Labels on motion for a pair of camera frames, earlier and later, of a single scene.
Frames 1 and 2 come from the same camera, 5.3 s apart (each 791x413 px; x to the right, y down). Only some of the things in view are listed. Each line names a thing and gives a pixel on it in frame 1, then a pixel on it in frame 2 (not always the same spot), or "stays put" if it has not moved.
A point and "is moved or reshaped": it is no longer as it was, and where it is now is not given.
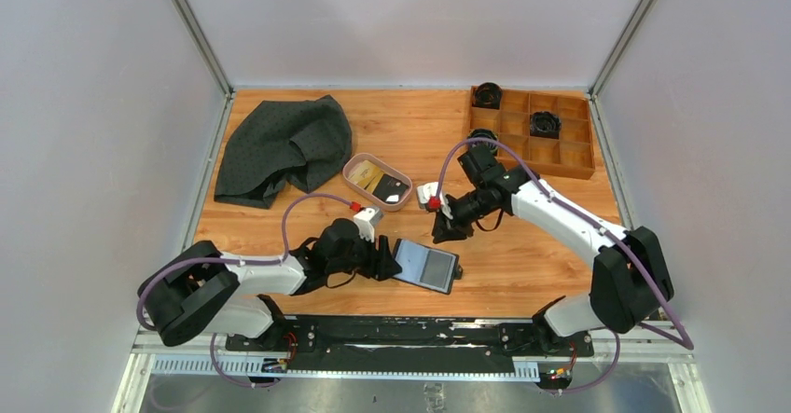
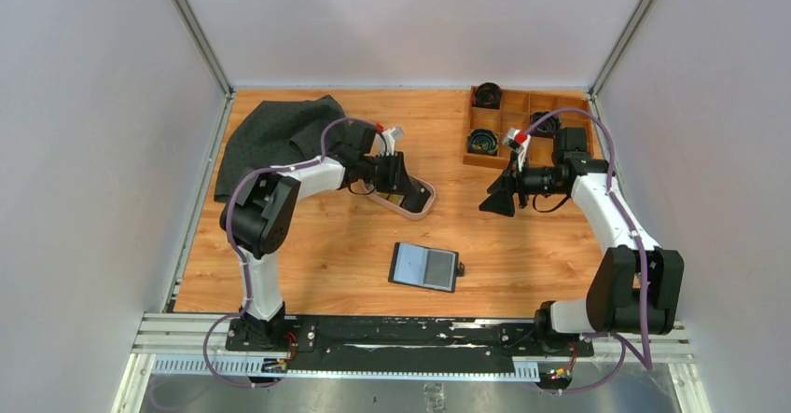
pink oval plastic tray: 385,205 is moved or reshaped
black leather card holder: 431,268 stays put
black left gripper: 382,268 → 396,177
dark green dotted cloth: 300,144 stays put
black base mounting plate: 411,342 stays put
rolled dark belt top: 487,95 stays put
